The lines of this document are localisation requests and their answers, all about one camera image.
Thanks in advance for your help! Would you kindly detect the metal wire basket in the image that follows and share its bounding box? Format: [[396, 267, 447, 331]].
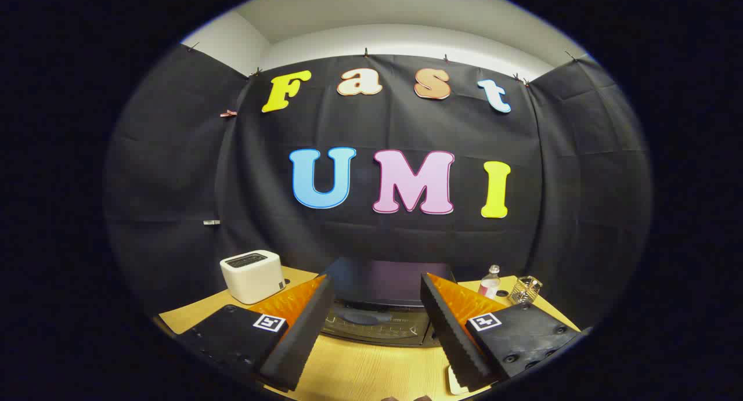
[[509, 276, 543, 305]]

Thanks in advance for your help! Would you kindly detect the white slot toaster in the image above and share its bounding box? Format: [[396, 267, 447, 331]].
[[219, 250, 286, 305]]

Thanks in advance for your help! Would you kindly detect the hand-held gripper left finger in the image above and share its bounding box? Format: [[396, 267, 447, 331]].
[[174, 273, 336, 392]]

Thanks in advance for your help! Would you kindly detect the black toaster oven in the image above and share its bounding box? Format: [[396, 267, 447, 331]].
[[318, 257, 459, 348]]

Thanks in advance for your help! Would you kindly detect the clear plastic bottle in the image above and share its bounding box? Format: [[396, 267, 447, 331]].
[[478, 265, 502, 301]]

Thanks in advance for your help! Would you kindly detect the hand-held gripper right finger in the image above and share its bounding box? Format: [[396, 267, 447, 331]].
[[420, 272, 593, 392]]

